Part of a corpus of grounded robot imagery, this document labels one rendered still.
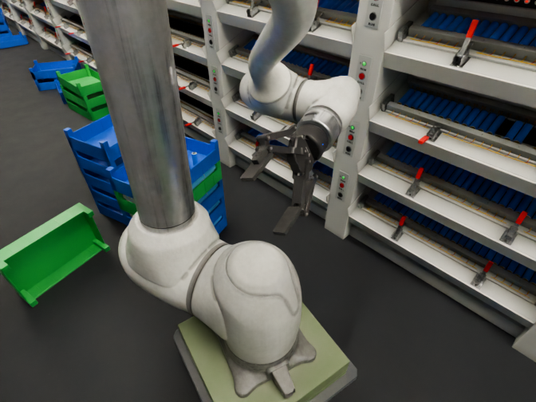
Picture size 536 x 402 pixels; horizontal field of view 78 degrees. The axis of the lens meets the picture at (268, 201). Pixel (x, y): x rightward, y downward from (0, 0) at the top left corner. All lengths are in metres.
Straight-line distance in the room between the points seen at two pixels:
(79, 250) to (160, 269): 0.84
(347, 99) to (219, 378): 0.65
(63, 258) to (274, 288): 1.01
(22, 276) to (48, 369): 0.34
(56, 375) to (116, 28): 0.97
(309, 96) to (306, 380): 0.60
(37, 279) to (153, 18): 1.11
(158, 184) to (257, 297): 0.23
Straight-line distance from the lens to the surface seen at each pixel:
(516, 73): 0.92
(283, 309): 0.57
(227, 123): 1.59
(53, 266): 1.42
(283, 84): 0.79
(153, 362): 1.11
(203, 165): 1.11
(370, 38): 1.00
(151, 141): 0.50
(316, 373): 0.77
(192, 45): 1.70
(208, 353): 0.79
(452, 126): 1.00
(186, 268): 0.63
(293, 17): 0.50
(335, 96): 0.77
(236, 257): 0.56
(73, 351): 1.21
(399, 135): 1.02
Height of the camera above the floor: 0.97
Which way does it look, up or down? 40 degrees down
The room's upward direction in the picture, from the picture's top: straight up
